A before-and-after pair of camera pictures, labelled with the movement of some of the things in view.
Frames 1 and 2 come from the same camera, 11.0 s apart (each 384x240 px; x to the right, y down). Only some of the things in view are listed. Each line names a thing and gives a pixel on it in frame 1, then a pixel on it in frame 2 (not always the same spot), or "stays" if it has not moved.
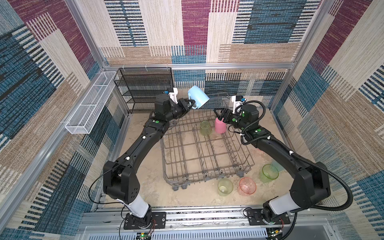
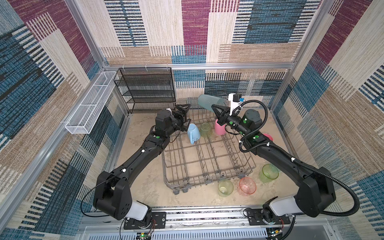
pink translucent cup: [247, 186] stays
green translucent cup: [205, 128] stays
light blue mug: [198, 95] -> [193, 133]
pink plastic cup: [220, 127] stays
